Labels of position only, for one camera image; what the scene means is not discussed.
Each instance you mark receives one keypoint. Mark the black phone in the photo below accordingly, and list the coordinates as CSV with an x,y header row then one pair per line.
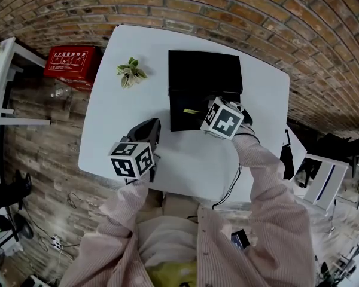
x,y
240,238

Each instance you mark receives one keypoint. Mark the person's left forearm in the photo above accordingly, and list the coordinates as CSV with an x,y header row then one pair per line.
x,y
122,202

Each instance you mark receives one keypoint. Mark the black box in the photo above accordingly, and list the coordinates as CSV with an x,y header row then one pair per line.
x,y
203,70

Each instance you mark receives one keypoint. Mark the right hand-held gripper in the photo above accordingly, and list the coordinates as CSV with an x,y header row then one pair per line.
x,y
224,121

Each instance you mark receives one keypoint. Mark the black cloth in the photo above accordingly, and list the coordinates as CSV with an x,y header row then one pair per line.
x,y
287,163

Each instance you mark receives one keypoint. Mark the person's right forearm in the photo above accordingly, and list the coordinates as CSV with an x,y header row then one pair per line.
x,y
257,166

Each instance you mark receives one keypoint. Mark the small green-white potted plant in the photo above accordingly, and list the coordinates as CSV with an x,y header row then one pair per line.
x,y
131,73

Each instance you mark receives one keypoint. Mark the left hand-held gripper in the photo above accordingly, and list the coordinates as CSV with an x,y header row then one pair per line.
x,y
131,160

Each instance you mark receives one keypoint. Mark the white wooden chair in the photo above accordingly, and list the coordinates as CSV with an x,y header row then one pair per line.
x,y
326,184

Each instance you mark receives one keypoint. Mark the white power strip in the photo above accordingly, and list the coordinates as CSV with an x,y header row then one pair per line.
x,y
56,241

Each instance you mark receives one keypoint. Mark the red fire equipment box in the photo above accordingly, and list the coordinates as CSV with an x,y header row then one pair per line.
x,y
68,61

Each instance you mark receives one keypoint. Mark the person's torso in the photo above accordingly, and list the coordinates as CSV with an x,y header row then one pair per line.
x,y
173,238

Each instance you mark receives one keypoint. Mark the clear plastic bottle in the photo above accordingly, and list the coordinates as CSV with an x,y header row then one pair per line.
x,y
60,93

